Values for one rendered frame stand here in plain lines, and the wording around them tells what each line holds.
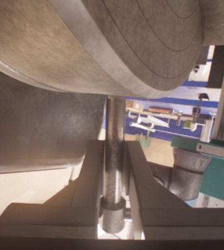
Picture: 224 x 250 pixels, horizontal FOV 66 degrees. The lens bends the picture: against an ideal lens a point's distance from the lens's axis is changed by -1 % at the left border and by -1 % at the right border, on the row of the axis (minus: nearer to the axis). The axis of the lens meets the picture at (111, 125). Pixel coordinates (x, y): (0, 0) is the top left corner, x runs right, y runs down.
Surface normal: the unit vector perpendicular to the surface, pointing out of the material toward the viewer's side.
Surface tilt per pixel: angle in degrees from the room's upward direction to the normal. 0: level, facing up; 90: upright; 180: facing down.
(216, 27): 11
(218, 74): 90
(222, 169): 90
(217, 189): 90
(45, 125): 90
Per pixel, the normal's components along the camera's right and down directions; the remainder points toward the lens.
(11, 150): 0.80, 0.17
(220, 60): -0.56, -0.14
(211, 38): -0.32, 0.93
